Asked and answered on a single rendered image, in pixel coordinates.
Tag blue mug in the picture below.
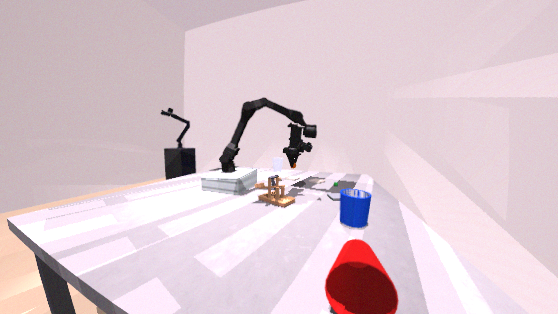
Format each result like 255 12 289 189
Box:
339 189 371 230

